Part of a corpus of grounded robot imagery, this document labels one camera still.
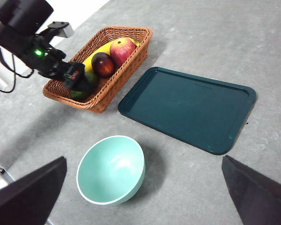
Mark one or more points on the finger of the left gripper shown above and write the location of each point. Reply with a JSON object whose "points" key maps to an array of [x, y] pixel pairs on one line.
{"points": [[83, 85]]}

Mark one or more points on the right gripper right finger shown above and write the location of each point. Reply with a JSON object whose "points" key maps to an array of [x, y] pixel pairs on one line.
{"points": [[260, 194]]}

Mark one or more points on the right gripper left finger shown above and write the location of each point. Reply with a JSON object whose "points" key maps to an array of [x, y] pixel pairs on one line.
{"points": [[25, 197]]}

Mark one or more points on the green avocado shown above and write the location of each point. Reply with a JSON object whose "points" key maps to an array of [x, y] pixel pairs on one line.
{"points": [[92, 78]]}

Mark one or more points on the teal ceramic bowl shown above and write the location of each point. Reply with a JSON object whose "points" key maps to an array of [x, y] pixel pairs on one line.
{"points": [[110, 171]]}

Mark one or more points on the yellow banana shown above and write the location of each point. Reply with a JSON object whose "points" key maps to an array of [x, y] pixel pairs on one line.
{"points": [[91, 62]]}

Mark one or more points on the dark red apple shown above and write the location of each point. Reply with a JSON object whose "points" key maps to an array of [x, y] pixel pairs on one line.
{"points": [[103, 65]]}

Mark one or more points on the brown wicker basket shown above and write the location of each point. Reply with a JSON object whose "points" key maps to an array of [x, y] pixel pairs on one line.
{"points": [[131, 63]]}

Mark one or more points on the red yellow apple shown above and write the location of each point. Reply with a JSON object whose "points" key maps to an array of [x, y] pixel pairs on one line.
{"points": [[123, 50]]}

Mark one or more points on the dark rectangular tray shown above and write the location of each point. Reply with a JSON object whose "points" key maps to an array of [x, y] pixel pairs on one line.
{"points": [[187, 107]]}

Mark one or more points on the grey metal frame tube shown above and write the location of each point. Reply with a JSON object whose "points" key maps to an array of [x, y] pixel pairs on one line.
{"points": [[4, 174]]}

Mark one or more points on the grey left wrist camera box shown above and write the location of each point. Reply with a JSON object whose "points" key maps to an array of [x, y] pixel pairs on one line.
{"points": [[65, 29]]}

